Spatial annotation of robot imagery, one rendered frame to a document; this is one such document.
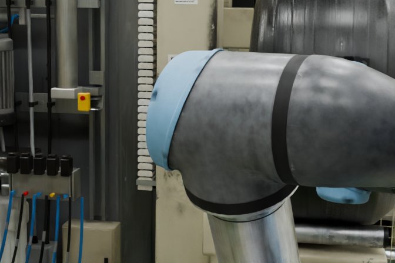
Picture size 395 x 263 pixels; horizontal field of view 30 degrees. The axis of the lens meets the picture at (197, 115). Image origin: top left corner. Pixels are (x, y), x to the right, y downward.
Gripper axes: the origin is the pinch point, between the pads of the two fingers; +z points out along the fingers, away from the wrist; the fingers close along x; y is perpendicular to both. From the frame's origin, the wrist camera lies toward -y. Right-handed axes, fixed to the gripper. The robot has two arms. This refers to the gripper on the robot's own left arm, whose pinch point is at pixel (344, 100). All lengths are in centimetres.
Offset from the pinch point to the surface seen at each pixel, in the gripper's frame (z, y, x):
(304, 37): 2.9, 11.3, 7.5
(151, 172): 25, -18, 41
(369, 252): 19.7, -31.5, -6.7
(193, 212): 24.4, -26.1, 31.1
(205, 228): 13.0, -27.1, 26.5
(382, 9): 6.2, 16.9, -6.5
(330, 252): 18.3, -31.6, 1.1
